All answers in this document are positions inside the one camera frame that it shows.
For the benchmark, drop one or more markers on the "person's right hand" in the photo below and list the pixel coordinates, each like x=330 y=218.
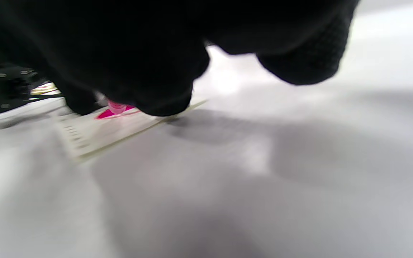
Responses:
x=138 y=43

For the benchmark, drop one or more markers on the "lined paper with heart outline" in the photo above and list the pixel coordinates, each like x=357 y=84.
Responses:
x=113 y=132

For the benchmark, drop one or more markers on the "pink glitter glue pen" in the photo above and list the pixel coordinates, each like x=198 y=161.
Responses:
x=117 y=107

